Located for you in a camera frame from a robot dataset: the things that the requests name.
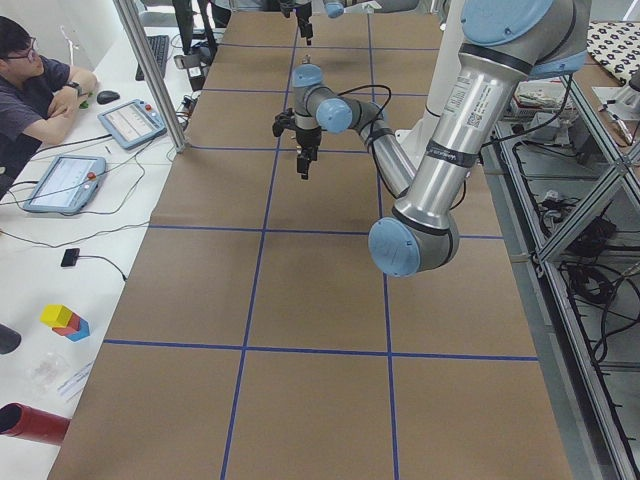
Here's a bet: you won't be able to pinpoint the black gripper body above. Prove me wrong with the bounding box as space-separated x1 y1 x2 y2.
295 6 313 36
295 128 321 161

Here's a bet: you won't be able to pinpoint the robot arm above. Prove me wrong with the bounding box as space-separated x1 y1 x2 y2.
278 0 419 46
291 1 591 277

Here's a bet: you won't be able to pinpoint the black keyboard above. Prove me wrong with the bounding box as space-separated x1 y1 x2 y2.
146 35 171 78

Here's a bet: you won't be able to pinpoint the far blue teach pendant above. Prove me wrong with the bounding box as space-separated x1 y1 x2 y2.
97 99 167 150

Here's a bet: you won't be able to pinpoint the blue teach pendant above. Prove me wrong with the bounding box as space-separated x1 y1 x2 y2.
97 99 167 150
22 154 107 214

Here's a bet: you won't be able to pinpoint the black computer mouse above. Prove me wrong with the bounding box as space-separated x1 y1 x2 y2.
96 90 120 105

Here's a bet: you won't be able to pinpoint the near blue teach pendant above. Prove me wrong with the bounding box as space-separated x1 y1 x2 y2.
22 154 107 214

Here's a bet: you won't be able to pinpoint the small black box device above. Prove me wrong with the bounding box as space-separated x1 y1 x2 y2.
60 248 80 268

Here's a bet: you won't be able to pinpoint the seated person dark shirt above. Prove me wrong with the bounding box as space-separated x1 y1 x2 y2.
1 17 97 194

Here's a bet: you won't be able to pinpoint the stacked coloured blocks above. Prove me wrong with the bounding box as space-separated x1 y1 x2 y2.
40 304 90 342

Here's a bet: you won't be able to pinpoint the red cylinder tube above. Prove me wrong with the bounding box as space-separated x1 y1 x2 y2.
1 403 71 446

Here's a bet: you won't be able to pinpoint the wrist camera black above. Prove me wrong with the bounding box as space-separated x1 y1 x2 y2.
279 0 295 18
272 108 296 138

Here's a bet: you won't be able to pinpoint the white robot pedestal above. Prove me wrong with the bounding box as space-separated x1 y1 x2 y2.
396 0 464 168

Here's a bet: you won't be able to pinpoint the aluminium frame post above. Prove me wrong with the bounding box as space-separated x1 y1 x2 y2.
113 0 187 153

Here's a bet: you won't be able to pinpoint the aluminium frame rack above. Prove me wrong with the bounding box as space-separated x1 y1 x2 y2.
483 59 639 479

